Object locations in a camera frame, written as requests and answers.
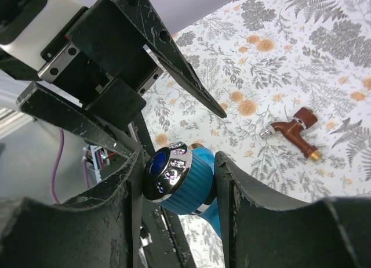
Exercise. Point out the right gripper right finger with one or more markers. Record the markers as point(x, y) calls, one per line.
point(261, 227)

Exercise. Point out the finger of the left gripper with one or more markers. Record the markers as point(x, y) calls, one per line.
point(145, 19)

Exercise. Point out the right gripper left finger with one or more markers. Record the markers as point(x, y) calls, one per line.
point(97, 228)

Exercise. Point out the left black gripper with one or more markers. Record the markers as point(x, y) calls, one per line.
point(96, 56)

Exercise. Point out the blue plastic water faucet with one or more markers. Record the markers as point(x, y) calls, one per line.
point(180, 178)

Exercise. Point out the brown plastic water faucet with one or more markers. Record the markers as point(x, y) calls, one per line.
point(303, 119)

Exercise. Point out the floral patterned table mat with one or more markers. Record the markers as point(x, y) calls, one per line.
point(263, 60)

